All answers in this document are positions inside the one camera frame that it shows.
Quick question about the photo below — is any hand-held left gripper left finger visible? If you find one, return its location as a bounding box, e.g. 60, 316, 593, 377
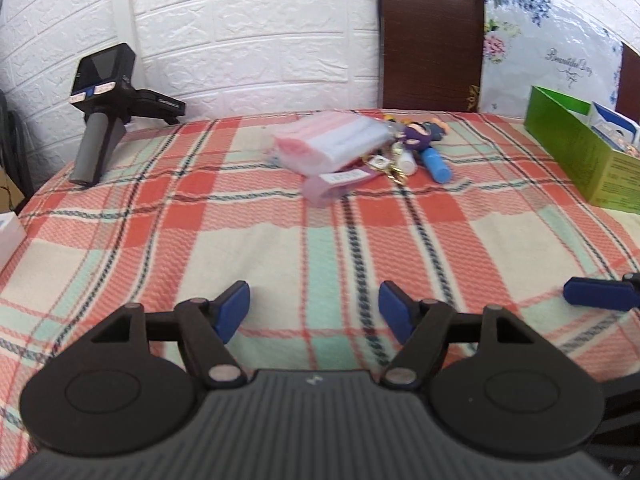
90, 280, 251, 389

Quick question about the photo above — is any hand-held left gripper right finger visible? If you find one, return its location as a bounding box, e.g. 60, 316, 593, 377
378, 280, 551, 389

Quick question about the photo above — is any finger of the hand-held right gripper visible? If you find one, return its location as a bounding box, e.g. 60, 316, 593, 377
563, 272, 640, 312

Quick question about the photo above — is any green box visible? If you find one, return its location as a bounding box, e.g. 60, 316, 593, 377
524, 85, 640, 209

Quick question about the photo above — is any white and blue box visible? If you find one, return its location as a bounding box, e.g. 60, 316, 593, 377
585, 101, 640, 154

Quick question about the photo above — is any plaid blanket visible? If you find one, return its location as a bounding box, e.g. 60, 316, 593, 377
0, 107, 640, 461

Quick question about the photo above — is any blue tube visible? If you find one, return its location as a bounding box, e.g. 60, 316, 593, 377
420, 147, 453, 185

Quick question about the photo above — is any pink and white packet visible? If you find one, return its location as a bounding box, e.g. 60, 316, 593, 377
272, 110, 393, 177

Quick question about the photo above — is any spare black hand-held gripper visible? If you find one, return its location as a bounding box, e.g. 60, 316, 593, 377
69, 43, 187, 187

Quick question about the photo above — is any small white box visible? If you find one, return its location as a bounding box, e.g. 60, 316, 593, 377
0, 211, 27, 269

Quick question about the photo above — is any brown cardboard box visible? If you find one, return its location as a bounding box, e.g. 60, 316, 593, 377
0, 167, 24, 216

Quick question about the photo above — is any floral plastic bag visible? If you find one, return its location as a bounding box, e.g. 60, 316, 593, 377
462, 0, 627, 114

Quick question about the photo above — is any brown wooden headboard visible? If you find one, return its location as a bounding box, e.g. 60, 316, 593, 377
376, 0, 640, 122

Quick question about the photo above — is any black bag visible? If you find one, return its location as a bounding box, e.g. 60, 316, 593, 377
0, 89, 36, 202

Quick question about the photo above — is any gold clasp keychain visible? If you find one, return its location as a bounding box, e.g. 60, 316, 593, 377
384, 142, 409, 184

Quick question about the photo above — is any purple figure keychain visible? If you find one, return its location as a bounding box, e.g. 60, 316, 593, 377
382, 117, 449, 154

